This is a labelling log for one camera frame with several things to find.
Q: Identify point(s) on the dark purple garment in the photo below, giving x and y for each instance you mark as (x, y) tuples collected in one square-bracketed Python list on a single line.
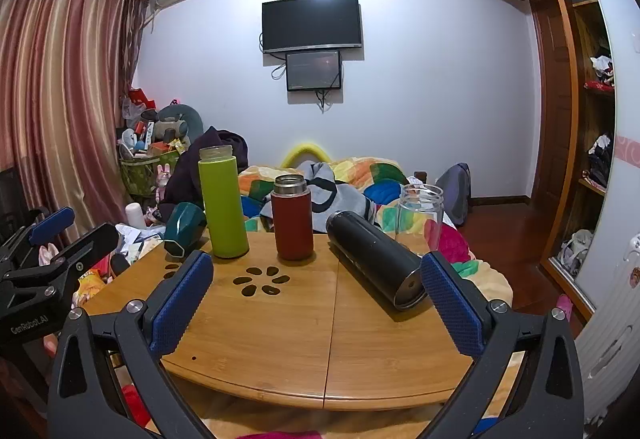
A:
[(189, 171)]

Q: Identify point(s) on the striped pink curtain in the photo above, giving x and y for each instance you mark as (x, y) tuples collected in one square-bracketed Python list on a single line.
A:
[(60, 84)]

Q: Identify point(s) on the green storage basket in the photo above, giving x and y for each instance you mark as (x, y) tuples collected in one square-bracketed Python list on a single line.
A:
[(142, 174)]

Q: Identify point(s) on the black thermos cup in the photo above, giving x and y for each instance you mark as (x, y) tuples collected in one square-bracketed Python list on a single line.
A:
[(370, 255)]

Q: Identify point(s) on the colourful patchwork blanket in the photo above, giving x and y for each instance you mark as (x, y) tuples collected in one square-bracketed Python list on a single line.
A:
[(387, 175)]

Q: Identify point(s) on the grey black white garment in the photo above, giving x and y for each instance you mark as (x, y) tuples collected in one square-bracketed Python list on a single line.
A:
[(327, 191)]

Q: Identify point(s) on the black wall television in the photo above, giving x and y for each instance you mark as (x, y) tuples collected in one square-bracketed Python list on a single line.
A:
[(312, 23)]

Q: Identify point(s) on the yellow pillow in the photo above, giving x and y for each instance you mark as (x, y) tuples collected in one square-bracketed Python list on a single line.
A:
[(306, 150)]

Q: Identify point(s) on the small white bottle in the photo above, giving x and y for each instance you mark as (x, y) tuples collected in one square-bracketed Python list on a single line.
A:
[(134, 215)]

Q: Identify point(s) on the green bottle cup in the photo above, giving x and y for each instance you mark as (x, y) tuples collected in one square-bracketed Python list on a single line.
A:
[(223, 211)]

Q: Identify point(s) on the grey backpack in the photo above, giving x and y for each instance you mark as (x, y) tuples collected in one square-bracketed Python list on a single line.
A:
[(454, 194)]

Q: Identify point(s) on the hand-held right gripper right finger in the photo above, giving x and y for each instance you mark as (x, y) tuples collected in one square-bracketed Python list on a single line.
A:
[(452, 309)]

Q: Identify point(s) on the teal faceted cup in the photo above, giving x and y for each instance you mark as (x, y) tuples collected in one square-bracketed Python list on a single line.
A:
[(182, 225)]

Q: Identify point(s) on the wooden wardrobe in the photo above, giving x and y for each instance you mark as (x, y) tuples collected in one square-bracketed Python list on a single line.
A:
[(550, 94)]

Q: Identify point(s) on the red thermos cup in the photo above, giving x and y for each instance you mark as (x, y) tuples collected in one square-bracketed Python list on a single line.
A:
[(292, 231)]

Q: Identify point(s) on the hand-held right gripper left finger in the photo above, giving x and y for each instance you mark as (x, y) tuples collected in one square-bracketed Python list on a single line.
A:
[(182, 306)]

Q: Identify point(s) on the clear glass cup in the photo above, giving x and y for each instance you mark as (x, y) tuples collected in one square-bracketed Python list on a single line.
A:
[(420, 221)]

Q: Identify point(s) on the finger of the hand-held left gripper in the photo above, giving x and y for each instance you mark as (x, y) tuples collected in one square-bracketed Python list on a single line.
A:
[(52, 220), (92, 244)]

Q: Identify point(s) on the small black monitor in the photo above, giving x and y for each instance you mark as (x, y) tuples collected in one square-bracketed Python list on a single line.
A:
[(314, 70)]

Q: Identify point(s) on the grey plush toy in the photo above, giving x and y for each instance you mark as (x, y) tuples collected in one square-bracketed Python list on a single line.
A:
[(176, 119)]

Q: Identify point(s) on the pink bunny toy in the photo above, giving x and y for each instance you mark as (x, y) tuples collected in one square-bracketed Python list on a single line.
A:
[(162, 179)]

